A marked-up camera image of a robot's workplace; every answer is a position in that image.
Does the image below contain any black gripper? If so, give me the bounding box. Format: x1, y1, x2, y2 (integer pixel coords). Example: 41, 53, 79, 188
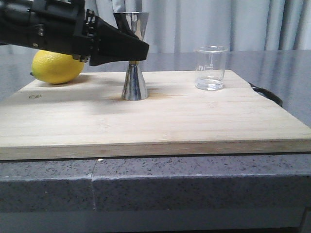
0, 0, 149, 66

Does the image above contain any steel double jigger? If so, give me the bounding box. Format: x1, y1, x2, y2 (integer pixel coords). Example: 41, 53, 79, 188
114, 12, 149, 100

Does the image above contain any clear glass beaker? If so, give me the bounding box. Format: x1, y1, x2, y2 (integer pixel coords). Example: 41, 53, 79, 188
195, 46, 228, 91

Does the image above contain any yellow lemon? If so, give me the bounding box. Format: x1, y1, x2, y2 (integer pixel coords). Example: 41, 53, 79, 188
31, 50, 85, 84

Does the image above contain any grey curtain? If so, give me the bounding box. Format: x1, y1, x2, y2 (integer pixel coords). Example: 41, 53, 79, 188
86, 0, 311, 53

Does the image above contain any wooden cutting board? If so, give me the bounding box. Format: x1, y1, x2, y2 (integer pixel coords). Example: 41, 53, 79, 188
0, 70, 311, 160

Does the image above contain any black strap loop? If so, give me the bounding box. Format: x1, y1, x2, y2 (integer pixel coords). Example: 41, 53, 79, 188
247, 82, 284, 106

